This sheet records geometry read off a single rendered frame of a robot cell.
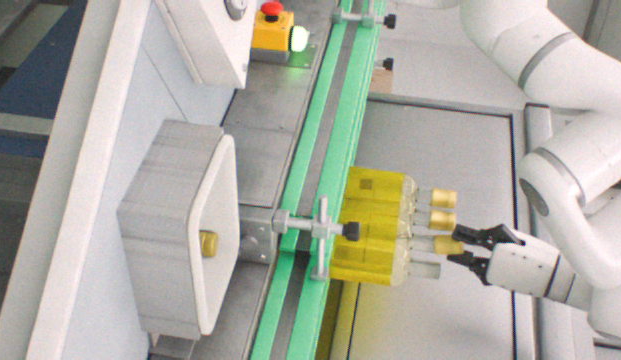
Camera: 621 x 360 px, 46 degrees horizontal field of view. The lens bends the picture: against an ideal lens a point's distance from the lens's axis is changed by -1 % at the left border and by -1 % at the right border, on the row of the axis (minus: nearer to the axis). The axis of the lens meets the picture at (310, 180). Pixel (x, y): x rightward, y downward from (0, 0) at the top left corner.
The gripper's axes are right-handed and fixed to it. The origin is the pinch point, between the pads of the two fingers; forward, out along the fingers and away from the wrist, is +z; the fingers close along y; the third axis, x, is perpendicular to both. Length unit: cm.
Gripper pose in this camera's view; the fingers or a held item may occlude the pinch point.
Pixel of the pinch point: (461, 245)
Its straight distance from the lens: 127.7
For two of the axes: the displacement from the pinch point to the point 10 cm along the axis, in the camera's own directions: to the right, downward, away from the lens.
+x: -4.2, 6.1, -6.7
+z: -9.1, -3.0, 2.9
